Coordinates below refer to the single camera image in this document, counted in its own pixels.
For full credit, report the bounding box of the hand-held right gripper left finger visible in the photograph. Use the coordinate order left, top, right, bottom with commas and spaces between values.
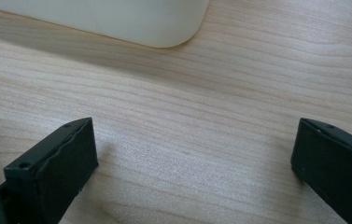
4, 117, 99, 224

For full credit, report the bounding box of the white divided storage box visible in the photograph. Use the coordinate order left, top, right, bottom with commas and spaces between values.
0, 0, 211, 49

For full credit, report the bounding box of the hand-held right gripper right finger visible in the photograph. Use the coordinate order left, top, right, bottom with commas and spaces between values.
290, 118, 352, 224

